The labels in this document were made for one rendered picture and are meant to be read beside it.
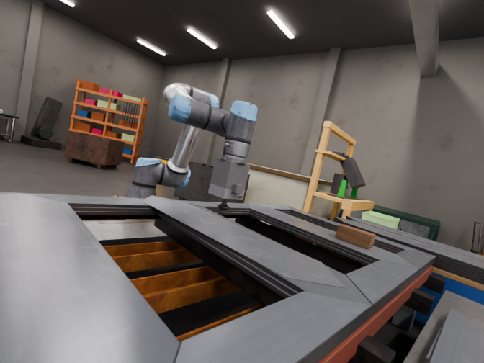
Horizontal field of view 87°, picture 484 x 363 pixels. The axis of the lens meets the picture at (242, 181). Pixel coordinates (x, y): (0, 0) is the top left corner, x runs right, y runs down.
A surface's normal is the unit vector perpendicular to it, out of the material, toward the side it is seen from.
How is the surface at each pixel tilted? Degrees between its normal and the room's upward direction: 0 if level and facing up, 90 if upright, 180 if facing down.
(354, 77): 90
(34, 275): 0
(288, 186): 90
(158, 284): 90
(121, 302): 0
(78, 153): 90
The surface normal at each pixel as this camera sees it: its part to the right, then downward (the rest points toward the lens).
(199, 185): -0.34, 0.00
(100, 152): 0.00, 0.08
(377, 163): -0.61, -0.07
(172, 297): 0.69, 0.21
